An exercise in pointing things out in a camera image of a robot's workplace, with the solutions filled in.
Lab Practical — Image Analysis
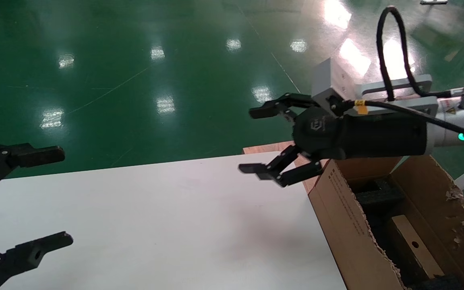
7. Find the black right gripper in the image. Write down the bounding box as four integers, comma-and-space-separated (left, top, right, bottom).
238, 93, 429, 188

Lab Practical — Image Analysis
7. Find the grey metal camera bracket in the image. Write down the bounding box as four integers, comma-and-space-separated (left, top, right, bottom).
353, 75, 439, 116

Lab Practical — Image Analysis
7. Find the black foam block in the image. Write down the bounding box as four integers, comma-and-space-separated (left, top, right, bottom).
355, 178, 406, 210

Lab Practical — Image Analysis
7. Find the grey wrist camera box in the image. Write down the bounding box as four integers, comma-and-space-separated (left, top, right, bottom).
312, 58, 358, 118

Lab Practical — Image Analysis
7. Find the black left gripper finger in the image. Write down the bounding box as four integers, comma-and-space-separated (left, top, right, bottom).
0, 232, 74, 290
0, 142, 66, 199

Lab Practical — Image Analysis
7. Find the big open cardboard box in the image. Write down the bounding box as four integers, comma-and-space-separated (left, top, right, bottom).
309, 155, 464, 290

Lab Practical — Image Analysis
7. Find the plywood board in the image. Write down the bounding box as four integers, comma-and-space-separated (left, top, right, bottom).
243, 141, 330, 195

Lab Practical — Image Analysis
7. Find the thin black looped cable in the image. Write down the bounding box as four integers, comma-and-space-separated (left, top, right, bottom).
377, 6, 464, 102

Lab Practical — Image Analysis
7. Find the thick black cable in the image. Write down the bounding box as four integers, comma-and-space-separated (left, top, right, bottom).
343, 99, 464, 144

